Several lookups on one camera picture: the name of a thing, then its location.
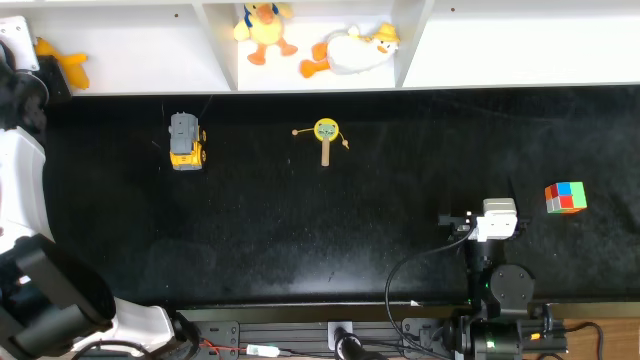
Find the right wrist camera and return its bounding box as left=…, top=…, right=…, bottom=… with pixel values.
left=471, top=197, right=519, bottom=243

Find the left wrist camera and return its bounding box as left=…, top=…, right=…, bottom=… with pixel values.
left=0, top=15, right=41, bottom=72

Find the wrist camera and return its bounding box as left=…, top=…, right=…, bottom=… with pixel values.
left=0, top=15, right=41, bottom=72
left=471, top=197, right=519, bottom=243

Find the yellow rubber duck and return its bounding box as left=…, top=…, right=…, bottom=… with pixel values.
left=33, top=37, right=91, bottom=92

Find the grey and yellow toy truck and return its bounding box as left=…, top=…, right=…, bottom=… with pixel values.
left=167, top=111, right=208, bottom=173

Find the black cable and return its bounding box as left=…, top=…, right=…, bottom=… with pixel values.
left=69, top=339, right=156, bottom=360
left=383, top=224, right=479, bottom=360

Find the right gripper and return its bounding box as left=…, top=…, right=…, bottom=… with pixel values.
left=438, top=175, right=531, bottom=243

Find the white plush duck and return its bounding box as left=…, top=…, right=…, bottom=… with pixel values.
left=298, top=22, right=401, bottom=80

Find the yellow plush duck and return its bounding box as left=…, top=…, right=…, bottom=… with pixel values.
left=232, top=2, right=299, bottom=67

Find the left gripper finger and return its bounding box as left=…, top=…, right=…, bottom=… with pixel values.
left=37, top=54, right=74, bottom=104

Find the white shelf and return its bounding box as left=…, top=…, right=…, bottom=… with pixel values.
left=0, top=0, right=640, bottom=97

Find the mounting rail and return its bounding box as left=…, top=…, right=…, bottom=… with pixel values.
left=169, top=319, right=569, bottom=360

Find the yellow wooden rattle drum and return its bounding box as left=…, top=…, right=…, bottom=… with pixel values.
left=291, top=117, right=351, bottom=168

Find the many-coloured puzzle cube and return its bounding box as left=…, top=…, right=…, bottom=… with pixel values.
left=543, top=180, right=588, bottom=216

